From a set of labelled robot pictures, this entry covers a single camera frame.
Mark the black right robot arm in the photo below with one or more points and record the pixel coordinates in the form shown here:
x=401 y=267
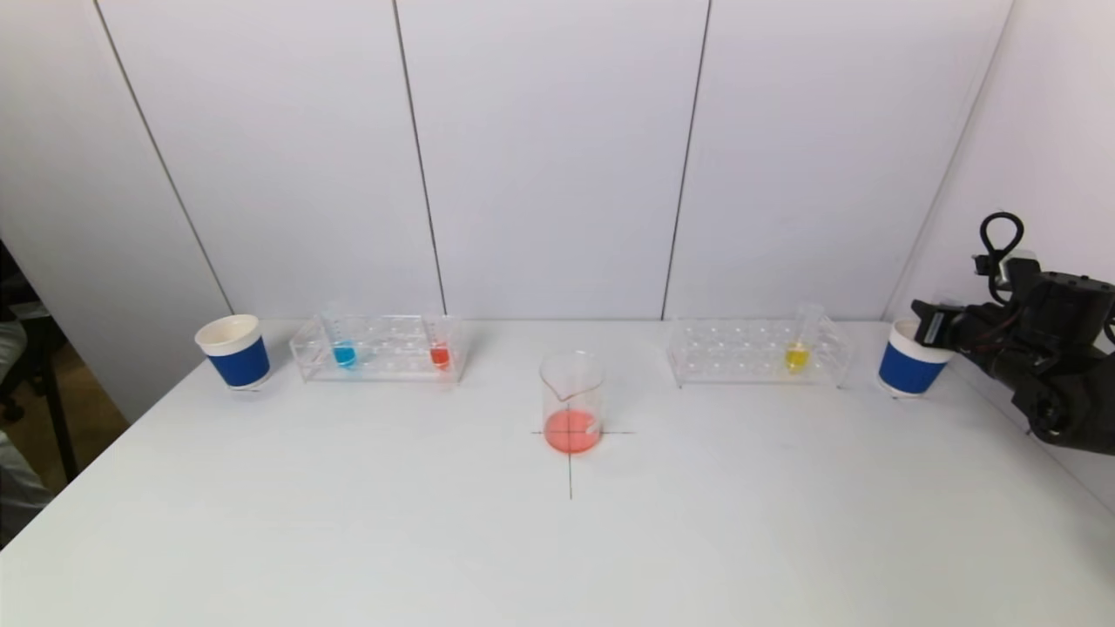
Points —
x=1076 y=392

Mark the clear tube, red pigment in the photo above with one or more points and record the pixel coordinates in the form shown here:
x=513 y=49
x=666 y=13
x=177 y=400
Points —
x=441 y=356

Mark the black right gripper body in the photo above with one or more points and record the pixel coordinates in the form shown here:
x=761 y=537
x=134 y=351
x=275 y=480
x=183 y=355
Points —
x=932 y=326

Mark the blue white paper cup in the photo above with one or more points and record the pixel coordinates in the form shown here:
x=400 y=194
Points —
x=239 y=361
x=906 y=370

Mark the clear glass beaker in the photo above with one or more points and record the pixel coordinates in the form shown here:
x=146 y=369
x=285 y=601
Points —
x=572 y=431

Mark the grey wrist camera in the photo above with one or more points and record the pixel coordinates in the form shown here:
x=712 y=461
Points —
x=1009 y=272

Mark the clear tube, yellow pigment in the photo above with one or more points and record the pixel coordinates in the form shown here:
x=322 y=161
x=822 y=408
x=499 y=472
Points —
x=795 y=357

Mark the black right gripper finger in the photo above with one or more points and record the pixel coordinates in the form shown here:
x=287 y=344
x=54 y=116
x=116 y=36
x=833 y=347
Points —
x=922 y=308

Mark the clear tube, blue pigment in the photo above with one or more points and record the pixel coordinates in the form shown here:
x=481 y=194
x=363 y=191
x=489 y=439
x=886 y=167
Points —
x=345 y=355

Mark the clear acrylic tube rack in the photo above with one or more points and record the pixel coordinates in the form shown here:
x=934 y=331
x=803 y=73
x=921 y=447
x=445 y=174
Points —
x=392 y=357
x=740 y=357

